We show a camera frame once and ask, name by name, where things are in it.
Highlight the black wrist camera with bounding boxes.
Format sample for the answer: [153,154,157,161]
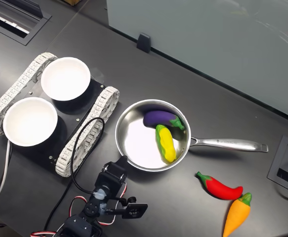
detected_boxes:
[106,196,149,220]

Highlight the orange toy carrot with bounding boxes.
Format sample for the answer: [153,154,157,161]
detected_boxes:
[222,192,252,237]

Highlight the yellow green toy corn cob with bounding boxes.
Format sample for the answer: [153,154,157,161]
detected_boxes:
[155,124,177,164]

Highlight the small white-tracked vehicle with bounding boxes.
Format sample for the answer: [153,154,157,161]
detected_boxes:
[0,51,121,178]

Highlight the steel pan with long handle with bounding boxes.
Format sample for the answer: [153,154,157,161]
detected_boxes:
[115,99,269,173]

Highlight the purple toy aubergine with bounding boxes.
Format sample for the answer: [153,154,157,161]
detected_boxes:
[143,110,185,131]

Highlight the frosted glass partition panel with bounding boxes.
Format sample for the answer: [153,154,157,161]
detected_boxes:
[106,0,288,124]

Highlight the black partition clip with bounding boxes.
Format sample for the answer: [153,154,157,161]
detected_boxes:
[136,32,151,54]

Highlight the white bowl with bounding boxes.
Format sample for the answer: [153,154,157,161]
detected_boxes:
[2,96,59,148]
[40,56,91,101]

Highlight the red toy chilli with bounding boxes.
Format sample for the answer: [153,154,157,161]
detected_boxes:
[196,171,244,200]

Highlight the black table cable box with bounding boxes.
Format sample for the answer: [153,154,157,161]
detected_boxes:
[0,0,52,46]
[267,135,288,193]

